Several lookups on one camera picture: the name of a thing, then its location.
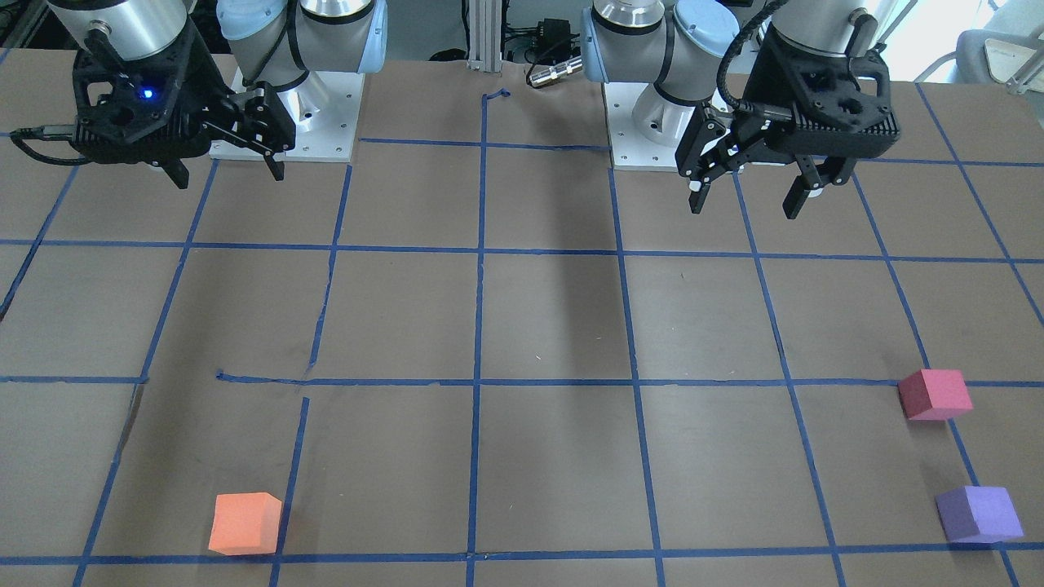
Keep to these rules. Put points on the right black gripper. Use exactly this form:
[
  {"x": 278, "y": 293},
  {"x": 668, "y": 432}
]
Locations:
[{"x": 198, "y": 75}]

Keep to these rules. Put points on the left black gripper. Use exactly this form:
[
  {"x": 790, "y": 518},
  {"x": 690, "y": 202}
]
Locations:
[{"x": 763, "y": 81}]

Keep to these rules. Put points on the red foam cube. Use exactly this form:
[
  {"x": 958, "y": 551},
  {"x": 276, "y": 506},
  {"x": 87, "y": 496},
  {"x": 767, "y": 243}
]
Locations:
[{"x": 934, "y": 395}]

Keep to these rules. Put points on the orange foam cube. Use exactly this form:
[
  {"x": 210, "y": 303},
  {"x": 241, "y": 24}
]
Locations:
[{"x": 245, "y": 524}]

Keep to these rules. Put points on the purple foam cube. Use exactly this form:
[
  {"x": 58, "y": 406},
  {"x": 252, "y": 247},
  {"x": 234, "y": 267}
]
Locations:
[{"x": 978, "y": 515}]

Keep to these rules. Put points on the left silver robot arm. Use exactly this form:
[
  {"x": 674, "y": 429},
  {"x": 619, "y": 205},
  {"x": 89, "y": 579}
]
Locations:
[{"x": 677, "y": 49}]

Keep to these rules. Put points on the silver cylindrical connector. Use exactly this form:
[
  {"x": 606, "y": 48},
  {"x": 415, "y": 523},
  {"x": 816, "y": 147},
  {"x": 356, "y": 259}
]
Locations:
[{"x": 543, "y": 76}]

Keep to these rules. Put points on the black power adapter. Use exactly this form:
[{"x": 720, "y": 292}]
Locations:
[{"x": 553, "y": 41}]

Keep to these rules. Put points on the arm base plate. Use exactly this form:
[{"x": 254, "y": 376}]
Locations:
[
  {"x": 318, "y": 122},
  {"x": 643, "y": 127}
]

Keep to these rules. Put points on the aluminium frame post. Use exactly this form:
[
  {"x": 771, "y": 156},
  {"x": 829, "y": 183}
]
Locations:
[{"x": 484, "y": 35}]

